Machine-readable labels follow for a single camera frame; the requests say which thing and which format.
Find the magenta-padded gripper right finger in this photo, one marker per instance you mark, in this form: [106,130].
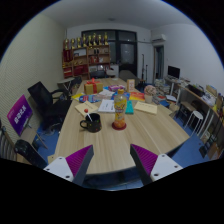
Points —
[161,166]

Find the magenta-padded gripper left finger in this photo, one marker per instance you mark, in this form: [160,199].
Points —
[63,166]

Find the orange-capped juice bottle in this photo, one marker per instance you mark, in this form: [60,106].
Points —
[120,110]

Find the black bag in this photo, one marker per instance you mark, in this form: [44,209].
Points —
[28,153]

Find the black dotted mug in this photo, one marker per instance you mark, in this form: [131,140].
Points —
[93,124]

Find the white stirrer in mug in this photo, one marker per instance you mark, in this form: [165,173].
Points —
[89,116]

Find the grey striped chair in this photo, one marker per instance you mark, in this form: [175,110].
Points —
[6,146]

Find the pale yellow envelope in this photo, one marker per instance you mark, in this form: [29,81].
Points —
[145,108]

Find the black office chair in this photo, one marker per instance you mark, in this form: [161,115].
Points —
[50,106]

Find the white round stool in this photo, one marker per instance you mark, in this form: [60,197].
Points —
[195,115]

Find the beige notebook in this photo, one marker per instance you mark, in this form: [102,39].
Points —
[84,107]

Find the teal book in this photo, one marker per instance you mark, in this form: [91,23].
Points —
[129,107]

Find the purple sign board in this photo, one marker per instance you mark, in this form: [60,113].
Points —
[19,115]

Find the blue book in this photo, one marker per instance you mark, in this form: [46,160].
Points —
[88,98]

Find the orange book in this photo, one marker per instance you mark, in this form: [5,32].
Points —
[137,96]

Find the white booklet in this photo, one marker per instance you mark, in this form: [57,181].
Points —
[106,106]

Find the flower bouquet in vase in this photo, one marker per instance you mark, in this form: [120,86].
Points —
[149,91]

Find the white side desk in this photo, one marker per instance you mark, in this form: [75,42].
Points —
[200,96]

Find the yellow gift box red ribbon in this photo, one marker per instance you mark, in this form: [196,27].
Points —
[91,88]

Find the small round white table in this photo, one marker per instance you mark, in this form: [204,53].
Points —
[65,81]

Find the tan upright carton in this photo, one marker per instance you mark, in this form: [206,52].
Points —
[130,85]

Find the pink flat box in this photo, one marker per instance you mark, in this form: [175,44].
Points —
[116,88]

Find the black computer monitor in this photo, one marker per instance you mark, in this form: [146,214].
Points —
[173,71]

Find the wooden shelf unit with trophies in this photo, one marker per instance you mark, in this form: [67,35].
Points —
[83,61]

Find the dark glass door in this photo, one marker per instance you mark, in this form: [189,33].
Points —
[128,50]

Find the white wall air conditioner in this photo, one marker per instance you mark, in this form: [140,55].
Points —
[159,38]

